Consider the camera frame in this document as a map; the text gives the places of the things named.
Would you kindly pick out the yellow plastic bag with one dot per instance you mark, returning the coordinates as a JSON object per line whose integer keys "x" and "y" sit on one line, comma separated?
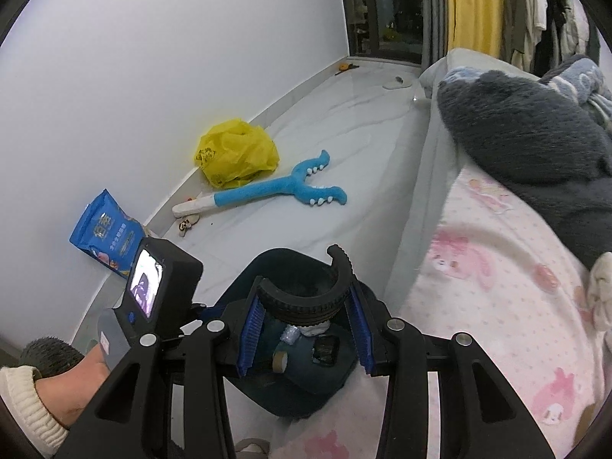
{"x": 236, "y": 153}

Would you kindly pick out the grey fleece blanket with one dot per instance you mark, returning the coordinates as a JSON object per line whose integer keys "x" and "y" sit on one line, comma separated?
{"x": 526, "y": 129}

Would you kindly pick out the grey curtain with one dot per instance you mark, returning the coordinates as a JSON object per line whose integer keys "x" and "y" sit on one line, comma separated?
{"x": 434, "y": 9}

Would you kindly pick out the beige coat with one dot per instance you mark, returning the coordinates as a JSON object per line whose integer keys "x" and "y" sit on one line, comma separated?
{"x": 528, "y": 14}

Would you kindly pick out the blue snack bag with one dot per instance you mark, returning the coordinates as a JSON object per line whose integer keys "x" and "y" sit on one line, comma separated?
{"x": 106, "y": 234}

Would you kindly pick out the bin with dark blue bag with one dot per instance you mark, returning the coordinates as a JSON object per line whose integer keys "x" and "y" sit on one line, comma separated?
{"x": 306, "y": 387}

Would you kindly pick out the pink printed bedsheet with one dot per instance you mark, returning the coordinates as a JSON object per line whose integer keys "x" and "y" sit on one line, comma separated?
{"x": 502, "y": 306}

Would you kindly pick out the black tissue pack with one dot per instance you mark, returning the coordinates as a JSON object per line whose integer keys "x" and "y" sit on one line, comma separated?
{"x": 326, "y": 350}

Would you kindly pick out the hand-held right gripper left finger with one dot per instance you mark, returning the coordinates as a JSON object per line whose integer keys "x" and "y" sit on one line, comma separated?
{"x": 251, "y": 337}

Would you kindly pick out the person's left forearm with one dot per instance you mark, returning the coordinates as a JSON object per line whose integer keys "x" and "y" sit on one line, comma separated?
{"x": 21, "y": 401}

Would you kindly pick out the blue plush toy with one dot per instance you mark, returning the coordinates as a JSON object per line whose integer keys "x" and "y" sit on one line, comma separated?
{"x": 287, "y": 187}

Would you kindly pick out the black coat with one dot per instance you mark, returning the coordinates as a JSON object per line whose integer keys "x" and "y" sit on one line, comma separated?
{"x": 559, "y": 14}

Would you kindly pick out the dark glass door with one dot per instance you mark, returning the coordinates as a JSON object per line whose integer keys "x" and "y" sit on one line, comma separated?
{"x": 382, "y": 7}

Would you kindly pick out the white tissue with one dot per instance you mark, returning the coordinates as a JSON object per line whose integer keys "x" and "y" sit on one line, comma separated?
{"x": 315, "y": 330}

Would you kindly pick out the clear plastic wrap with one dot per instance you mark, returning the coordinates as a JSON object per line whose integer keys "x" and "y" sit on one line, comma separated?
{"x": 290, "y": 334}

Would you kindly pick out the yellow curtain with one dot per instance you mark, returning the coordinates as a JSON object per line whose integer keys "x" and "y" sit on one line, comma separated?
{"x": 473, "y": 7}

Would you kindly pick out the small yellow object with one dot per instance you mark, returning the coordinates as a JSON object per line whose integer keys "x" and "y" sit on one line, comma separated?
{"x": 345, "y": 68}

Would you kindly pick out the white floor mat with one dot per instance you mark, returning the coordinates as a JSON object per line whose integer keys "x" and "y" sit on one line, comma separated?
{"x": 397, "y": 83}

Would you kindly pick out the brown tape roll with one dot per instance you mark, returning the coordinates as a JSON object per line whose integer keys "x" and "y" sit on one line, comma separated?
{"x": 279, "y": 361}

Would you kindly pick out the person's left hand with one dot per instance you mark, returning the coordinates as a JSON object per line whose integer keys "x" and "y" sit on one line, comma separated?
{"x": 71, "y": 382}

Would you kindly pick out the blue printed blanket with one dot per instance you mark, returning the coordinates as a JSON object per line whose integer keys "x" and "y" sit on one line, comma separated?
{"x": 576, "y": 79}

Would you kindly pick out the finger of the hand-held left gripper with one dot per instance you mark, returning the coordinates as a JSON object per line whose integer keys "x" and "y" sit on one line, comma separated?
{"x": 197, "y": 308}

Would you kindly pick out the black curved rubber piece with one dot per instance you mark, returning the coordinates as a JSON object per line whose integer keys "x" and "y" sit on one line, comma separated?
{"x": 296, "y": 303}

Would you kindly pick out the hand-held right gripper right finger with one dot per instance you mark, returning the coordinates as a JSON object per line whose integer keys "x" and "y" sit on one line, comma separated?
{"x": 359, "y": 337}

